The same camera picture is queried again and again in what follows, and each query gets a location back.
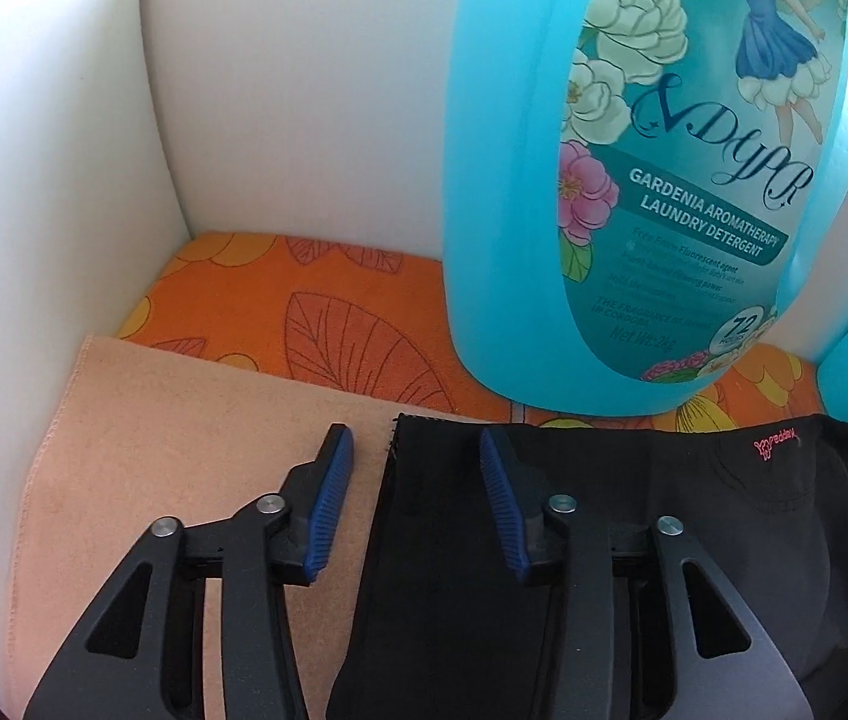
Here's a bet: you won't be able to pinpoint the orange floral sheet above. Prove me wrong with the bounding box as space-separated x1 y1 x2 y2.
113 230 825 433

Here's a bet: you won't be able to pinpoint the black pants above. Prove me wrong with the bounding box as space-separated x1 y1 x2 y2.
328 415 848 718

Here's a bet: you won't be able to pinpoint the peach towel mat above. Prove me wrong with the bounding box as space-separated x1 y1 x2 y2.
1 338 406 718

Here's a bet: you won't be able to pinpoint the blue detergent bottle right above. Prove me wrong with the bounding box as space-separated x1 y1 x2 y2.
444 0 848 416

